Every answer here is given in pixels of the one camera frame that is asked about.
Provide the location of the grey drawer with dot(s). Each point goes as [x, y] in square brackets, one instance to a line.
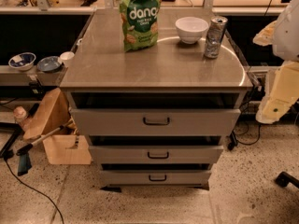
[155, 122]
[186, 178]
[155, 154]

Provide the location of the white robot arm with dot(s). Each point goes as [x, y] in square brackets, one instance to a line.
[283, 35]

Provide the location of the grey drawer cabinet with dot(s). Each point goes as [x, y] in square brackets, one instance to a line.
[168, 75]

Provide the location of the grey bottom drawer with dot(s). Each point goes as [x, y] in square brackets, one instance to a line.
[186, 178]

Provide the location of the grey top drawer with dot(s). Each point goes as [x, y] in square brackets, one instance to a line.
[155, 122]

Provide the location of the black chair caster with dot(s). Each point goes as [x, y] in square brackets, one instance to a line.
[284, 179]

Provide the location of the silver drink can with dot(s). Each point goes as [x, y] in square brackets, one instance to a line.
[215, 36]

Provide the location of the green dang chips bag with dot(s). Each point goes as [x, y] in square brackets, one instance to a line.
[139, 23]

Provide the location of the small white cup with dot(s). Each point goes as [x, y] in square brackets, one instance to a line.
[66, 57]

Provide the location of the wooden box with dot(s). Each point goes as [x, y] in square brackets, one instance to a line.
[67, 149]

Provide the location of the wooden board leaning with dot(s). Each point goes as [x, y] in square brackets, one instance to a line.
[51, 113]

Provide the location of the blue grey plate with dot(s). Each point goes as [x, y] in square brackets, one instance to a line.
[49, 64]

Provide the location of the blue white patterned bowl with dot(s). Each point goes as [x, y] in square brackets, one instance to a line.
[23, 61]

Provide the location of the grabber tool with teal handle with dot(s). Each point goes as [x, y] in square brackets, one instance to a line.
[23, 152]

